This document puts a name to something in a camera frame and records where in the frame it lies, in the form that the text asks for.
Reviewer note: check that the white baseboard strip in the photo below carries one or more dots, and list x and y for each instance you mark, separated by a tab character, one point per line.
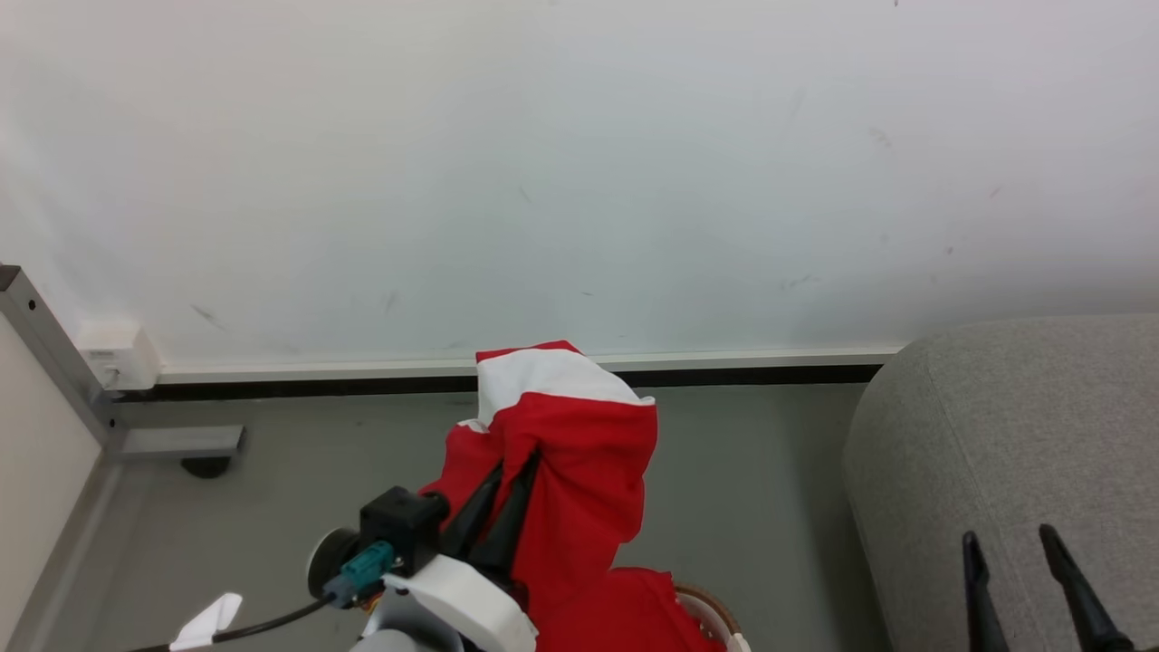
362	369

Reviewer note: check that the white wall socket box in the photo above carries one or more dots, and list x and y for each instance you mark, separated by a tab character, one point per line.
118	353

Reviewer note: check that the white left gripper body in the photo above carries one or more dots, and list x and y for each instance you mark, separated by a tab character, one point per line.
462	602

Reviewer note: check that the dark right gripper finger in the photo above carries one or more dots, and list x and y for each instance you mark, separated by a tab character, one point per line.
981	602
1082	602

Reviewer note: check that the red and white garment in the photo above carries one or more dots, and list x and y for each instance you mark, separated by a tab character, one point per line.
579	462

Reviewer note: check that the white basket with brown rim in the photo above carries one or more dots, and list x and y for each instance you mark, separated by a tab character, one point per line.
715	616

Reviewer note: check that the black round foot pad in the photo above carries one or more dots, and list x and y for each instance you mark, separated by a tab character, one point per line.
205	467

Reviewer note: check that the grey fabric sofa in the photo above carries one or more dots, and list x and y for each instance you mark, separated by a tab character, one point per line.
1023	435

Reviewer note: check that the grey metal partition foot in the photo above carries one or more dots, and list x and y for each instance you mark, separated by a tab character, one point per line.
181	441

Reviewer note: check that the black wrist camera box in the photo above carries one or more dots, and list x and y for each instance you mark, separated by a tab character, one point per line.
398	523

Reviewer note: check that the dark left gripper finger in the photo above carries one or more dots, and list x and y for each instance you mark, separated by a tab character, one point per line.
509	530
471	521

